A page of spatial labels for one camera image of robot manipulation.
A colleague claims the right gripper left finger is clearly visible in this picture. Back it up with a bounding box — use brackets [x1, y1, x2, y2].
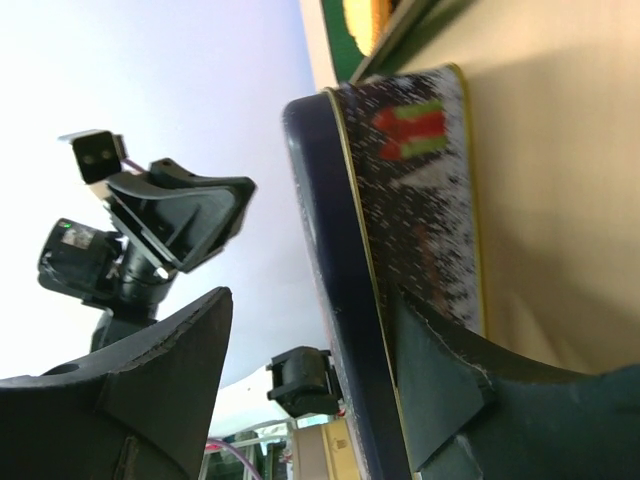
[1, 287, 233, 479]

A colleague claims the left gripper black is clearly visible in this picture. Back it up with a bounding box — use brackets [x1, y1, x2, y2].
[37, 159, 256, 320]

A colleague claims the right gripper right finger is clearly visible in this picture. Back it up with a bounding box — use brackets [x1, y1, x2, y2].
[389, 288, 639, 479]

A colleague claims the gold tin lid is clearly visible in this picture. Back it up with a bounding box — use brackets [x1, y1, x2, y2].
[282, 64, 486, 479]

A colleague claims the black cookie tray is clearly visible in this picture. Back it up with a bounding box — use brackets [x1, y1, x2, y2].
[320, 1, 474, 84]

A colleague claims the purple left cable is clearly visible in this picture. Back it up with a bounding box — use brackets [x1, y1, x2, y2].
[122, 157, 266, 480]

